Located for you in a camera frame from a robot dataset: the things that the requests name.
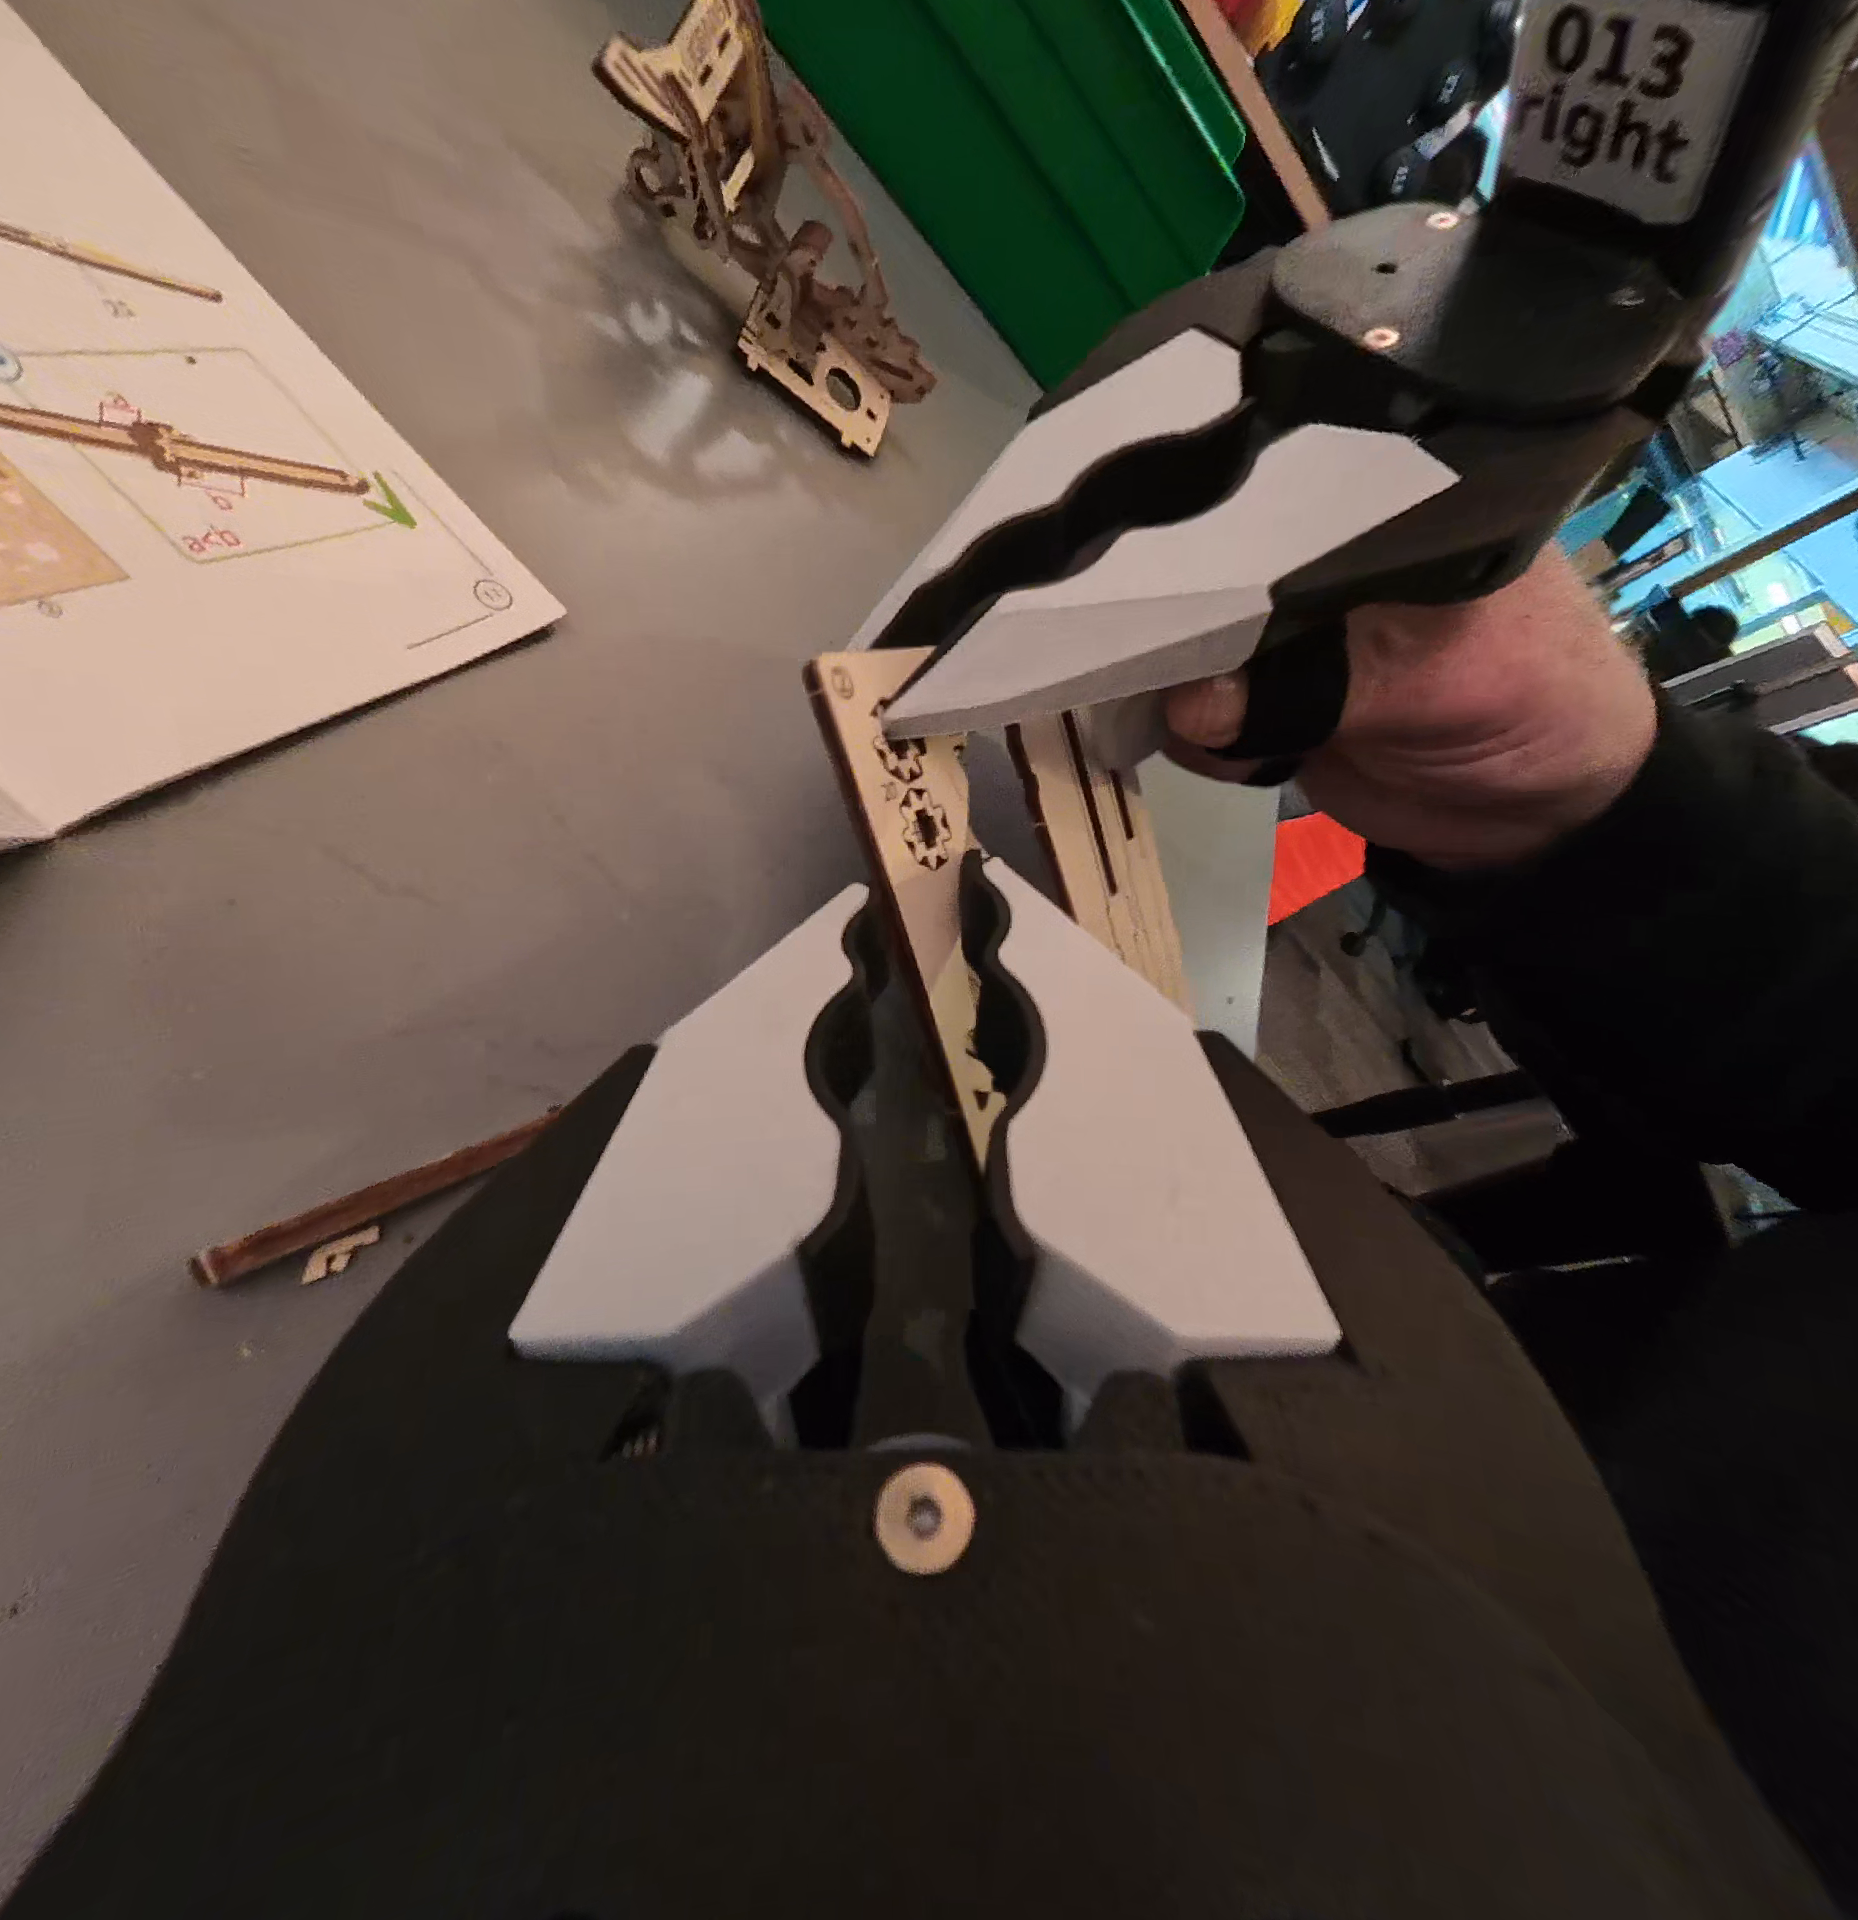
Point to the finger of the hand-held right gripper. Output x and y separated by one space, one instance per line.
1168 599
1080 420

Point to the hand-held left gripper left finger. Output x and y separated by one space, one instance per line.
676 1199

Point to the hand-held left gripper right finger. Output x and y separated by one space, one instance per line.
1168 1199

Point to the laser-cut wooden parts sheet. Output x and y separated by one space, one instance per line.
1124 886

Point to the person's right forearm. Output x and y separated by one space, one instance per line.
1695 975

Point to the assembled wooden model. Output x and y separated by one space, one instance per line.
786 351

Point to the person's right hand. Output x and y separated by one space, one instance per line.
1470 720

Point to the green plastic bin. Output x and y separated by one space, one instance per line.
1021 150

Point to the dark wooden stick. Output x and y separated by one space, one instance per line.
374 1199

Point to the tiny pale wooden offcut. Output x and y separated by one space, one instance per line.
321 1268

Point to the white instruction booklet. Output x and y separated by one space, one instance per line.
269 675

